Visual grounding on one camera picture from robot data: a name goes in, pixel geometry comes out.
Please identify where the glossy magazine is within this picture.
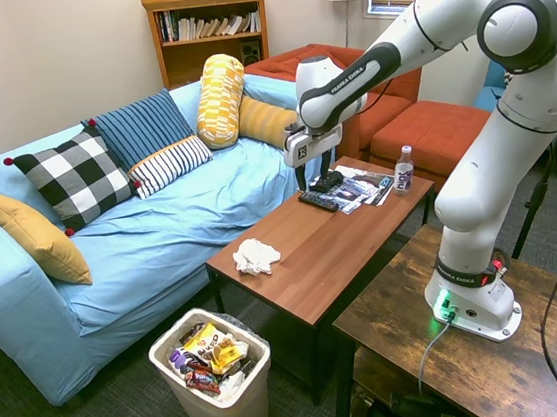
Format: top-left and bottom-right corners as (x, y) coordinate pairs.
(321, 157), (400, 218)

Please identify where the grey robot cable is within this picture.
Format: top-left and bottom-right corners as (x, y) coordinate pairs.
(409, 317), (462, 397)

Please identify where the orange ottoman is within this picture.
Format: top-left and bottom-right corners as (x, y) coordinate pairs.
(364, 92), (500, 201)

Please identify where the black bookshelf speaker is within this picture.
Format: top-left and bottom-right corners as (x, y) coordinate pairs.
(238, 39), (264, 66)

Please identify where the wooden coffee table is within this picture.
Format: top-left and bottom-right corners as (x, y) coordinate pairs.
(194, 146), (460, 417)

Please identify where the rustic wooden robot table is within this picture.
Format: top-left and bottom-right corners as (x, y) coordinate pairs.
(314, 210), (557, 417)

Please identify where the red candy wrapper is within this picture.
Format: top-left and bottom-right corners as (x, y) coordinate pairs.
(182, 360), (222, 398)

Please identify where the orange armchair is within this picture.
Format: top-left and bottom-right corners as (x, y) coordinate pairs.
(241, 31), (432, 172)

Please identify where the crumpled white tissue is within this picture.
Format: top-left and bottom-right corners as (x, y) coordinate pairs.
(230, 235), (285, 279)

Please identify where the black camera tripod stand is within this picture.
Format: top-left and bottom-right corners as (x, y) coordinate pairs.
(496, 120), (557, 260)

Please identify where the yellow snack bag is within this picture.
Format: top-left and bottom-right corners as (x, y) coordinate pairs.
(179, 321), (227, 370)

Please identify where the black white checkered pillow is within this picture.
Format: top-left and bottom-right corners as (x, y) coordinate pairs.
(0, 113), (147, 244)

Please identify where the clear plastic drink bottle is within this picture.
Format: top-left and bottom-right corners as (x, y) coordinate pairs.
(388, 144), (419, 198)

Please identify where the yellow white patterned bolster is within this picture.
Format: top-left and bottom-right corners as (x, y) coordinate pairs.
(187, 51), (254, 152)

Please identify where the wooden bookshelf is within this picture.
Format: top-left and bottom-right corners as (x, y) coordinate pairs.
(139, 0), (278, 93)

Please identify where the teal blue chair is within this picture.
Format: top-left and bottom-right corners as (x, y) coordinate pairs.
(466, 34), (557, 171)

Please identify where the light blue sofa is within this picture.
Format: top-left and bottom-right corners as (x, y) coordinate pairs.
(0, 65), (363, 414)

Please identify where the purple snack wrapper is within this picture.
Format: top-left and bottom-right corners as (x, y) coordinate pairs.
(167, 346), (194, 378)

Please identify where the black remote control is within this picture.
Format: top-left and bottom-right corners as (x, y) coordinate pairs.
(297, 187), (340, 217)

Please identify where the blue striped pillow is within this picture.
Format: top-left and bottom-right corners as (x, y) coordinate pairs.
(78, 85), (199, 177)

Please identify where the white plastic trash bin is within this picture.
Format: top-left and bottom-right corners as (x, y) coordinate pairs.
(143, 300), (279, 417)

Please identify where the mustard striped pillow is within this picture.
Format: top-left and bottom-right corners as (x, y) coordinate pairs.
(234, 89), (303, 154)

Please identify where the mustard yellow square pillow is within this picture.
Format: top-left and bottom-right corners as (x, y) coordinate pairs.
(0, 182), (94, 297)

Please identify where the white navy striped pillow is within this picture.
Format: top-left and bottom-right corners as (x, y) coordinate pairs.
(123, 133), (218, 202)

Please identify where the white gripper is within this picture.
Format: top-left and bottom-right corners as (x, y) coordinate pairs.
(279, 119), (351, 197)

